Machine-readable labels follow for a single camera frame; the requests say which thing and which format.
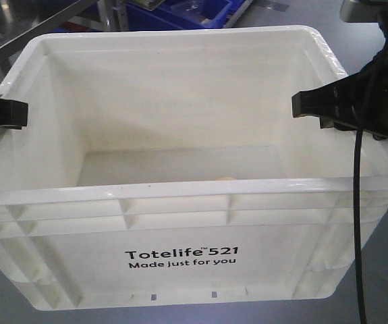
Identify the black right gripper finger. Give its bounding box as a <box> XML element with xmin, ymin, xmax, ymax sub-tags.
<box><xmin>292</xmin><ymin>74</ymin><xmax>363</xmax><ymax>118</ymax></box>
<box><xmin>319</xmin><ymin>117</ymin><xmax>358</xmax><ymax>130</ymax></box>

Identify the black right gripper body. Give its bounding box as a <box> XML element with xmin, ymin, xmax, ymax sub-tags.
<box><xmin>356</xmin><ymin>43</ymin><xmax>388</xmax><ymax>139</ymax></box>

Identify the yellow toy burger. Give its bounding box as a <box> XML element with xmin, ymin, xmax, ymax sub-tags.
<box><xmin>216</xmin><ymin>176</ymin><xmax>237</xmax><ymax>181</ymax></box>

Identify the white plastic tote box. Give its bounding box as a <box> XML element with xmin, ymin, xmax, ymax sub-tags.
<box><xmin>0</xmin><ymin>24</ymin><xmax>388</xmax><ymax>311</ymax></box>

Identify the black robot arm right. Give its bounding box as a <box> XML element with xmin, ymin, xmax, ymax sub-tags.
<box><xmin>292</xmin><ymin>1</ymin><xmax>388</xmax><ymax>139</ymax></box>

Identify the blue plastic bin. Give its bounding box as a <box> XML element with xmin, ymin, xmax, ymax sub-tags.
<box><xmin>126</xmin><ymin>1</ymin><xmax>232</xmax><ymax>31</ymax></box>

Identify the black hanging cable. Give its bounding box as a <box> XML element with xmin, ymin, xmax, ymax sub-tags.
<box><xmin>352</xmin><ymin>128</ymin><xmax>368</xmax><ymax>324</ymax></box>

